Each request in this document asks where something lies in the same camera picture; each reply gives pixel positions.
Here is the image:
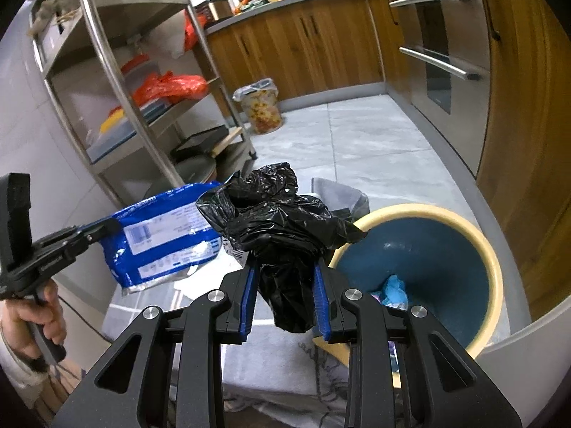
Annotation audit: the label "patterned small waste bin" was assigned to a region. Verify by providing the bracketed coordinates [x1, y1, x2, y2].
[232, 78, 284, 134]

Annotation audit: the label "wooden kitchen cabinets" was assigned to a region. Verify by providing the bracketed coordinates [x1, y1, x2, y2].
[207, 0, 570, 319]

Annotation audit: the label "blue white wipes package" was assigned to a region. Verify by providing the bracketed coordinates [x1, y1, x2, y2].
[100, 182, 222, 295]

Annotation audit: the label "red plastic bag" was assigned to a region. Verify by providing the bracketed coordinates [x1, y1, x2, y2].
[132, 71, 209, 106]

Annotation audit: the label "stainless steel oven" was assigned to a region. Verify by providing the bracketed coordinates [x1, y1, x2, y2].
[389, 0, 490, 175]

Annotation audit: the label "white crumpled tissue paper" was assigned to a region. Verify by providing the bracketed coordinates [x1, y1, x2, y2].
[174, 249, 243, 300]

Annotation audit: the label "yellow rimmed blue trash bin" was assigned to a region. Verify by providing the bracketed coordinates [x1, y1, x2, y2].
[312, 202, 505, 388]

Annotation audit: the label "black plastic bag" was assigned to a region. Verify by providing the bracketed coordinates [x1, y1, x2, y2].
[197, 162, 366, 333]

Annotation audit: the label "stainless steel shelf rack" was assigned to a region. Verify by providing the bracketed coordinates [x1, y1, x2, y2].
[28, 0, 257, 207]

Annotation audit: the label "person's left hand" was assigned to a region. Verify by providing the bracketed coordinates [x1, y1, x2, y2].
[1, 280, 67, 360]

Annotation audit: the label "black pan with wooden handle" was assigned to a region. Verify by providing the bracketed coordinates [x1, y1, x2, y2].
[170, 126, 238, 184]

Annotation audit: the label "grey checked cloth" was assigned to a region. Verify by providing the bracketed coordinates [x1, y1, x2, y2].
[101, 177, 447, 428]

